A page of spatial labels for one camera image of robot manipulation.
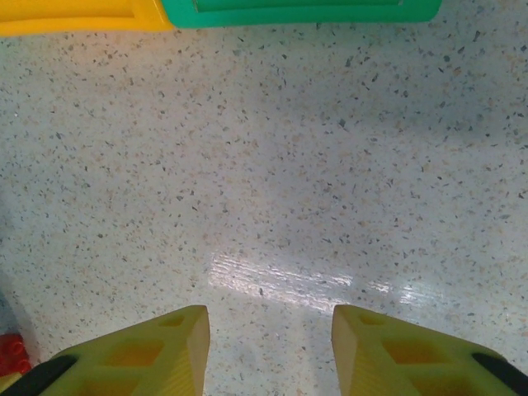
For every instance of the long red lego brick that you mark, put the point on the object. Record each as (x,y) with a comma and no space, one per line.
(12,356)

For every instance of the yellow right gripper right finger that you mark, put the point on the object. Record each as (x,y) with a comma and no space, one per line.
(396,359)

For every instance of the yellow plastic bin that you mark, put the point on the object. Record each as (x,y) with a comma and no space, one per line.
(82,16)

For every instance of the green plastic bin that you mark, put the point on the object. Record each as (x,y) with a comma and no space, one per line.
(305,16)

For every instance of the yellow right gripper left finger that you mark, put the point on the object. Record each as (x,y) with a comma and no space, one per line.
(144,359)

